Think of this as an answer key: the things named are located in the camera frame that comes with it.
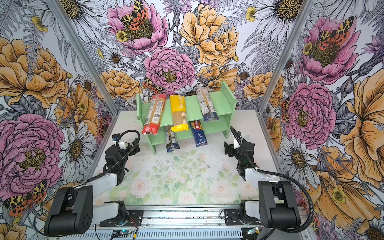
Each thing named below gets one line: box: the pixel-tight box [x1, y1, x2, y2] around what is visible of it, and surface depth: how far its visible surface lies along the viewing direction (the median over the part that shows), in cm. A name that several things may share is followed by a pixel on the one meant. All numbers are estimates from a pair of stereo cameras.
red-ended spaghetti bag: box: [141, 94, 167, 135], surface depth 79 cm
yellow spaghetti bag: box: [169, 95, 189, 133], surface depth 81 cm
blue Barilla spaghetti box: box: [190, 120, 208, 147], surface depth 89 cm
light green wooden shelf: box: [136, 81, 237, 155], surface depth 86 cm
